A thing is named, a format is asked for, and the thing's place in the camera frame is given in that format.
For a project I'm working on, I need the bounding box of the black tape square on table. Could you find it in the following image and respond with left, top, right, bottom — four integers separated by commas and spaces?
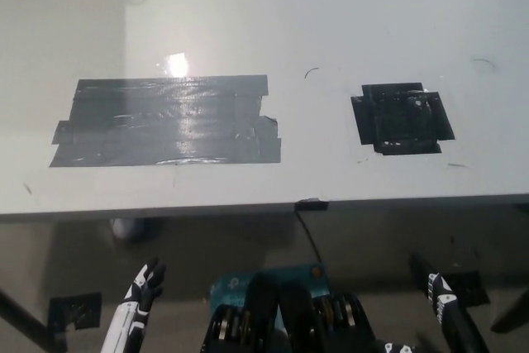
350, 83, 456, 155

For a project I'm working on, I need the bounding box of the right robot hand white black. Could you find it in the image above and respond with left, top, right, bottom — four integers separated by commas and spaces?
382, 252, 493, 353

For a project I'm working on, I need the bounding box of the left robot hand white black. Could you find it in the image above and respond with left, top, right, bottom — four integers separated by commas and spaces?
100, 256, 168, 353

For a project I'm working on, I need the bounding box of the small black tape strip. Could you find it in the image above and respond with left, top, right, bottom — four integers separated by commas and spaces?
293, 199, 330, 211

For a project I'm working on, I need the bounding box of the thin black cable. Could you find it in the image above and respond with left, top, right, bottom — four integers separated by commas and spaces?
295, 208, 323, 265

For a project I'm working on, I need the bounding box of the robot torso black teal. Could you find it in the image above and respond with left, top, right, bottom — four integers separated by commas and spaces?
201, 264, 379, 353

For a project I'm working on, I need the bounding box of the large grey duct tape patch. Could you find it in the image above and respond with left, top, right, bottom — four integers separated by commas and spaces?
48, 74, 283, 169

